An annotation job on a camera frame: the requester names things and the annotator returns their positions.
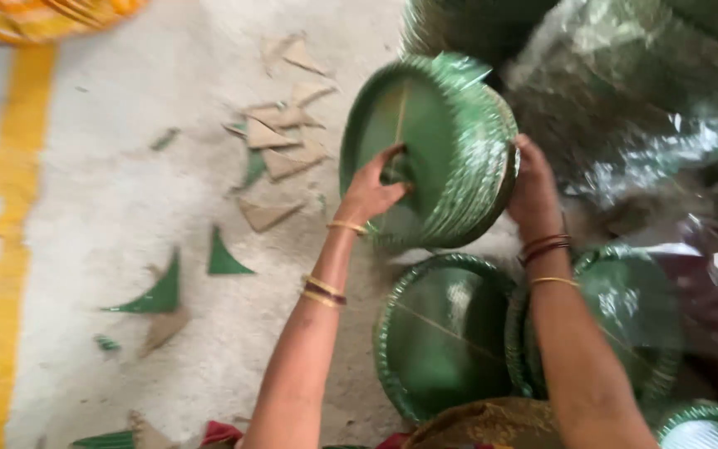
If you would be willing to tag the bare green plate stack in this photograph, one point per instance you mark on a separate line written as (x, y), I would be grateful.
(443, 337)

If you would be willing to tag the person's right hand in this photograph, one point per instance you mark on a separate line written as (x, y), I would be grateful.
(536, 199)

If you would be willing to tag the plastic-wrapped green plate stack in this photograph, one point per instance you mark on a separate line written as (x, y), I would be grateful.
(627, 312)

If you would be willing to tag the maroon bangles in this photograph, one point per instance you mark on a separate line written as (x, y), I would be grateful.
(545, 247)

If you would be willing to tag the small green paper scrap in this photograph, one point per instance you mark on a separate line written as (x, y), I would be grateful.
(254, 168)
(106, 342)
(164, 139)

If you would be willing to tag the flat green paper scrap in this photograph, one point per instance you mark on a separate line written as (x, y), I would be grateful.
(106, 440)

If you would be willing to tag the person's left hand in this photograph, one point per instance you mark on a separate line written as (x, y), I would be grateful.
(365, 193)

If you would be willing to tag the large clear plastic plate bag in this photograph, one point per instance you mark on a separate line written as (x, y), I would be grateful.
(639, 87)

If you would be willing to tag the person's brown gold garment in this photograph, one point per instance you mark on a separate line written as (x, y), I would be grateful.
(490, 427)

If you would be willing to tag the thin gold wrist bangle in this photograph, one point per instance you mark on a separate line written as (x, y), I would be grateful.
(348, 226)

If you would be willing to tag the red cloth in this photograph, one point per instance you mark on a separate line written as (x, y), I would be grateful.
(219, 433)

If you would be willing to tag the green triangular paper scrap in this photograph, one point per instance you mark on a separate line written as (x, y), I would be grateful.
(223, 259)

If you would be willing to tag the stack of green plates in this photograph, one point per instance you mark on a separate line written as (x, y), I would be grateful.
(452, 149)

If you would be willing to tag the dark green plate stack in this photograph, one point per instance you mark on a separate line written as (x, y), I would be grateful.
(471, 22)

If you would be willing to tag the large curved green paper scrap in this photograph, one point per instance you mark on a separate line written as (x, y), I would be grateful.
(158, 293)

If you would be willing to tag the person's right fingers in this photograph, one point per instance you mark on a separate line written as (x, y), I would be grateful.
(526, 156)

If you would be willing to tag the green plate stack white inside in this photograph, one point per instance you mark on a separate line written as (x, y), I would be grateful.
(711, 427)

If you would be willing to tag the gold and maroon bangle set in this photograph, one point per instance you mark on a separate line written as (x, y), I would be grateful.
(323, 291)

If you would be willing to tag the brown cardboard scrap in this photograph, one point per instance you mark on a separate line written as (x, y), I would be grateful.
(147, 433)
(164, 328)

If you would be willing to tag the yellow orange cloth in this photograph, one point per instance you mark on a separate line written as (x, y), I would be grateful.
(41, 17)

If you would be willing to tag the heap of brown cardboard scraps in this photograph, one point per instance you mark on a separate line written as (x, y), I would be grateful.
(284, 125)

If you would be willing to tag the maroon plastic-covered bundle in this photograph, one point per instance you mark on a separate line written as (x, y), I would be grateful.
(708, 280)

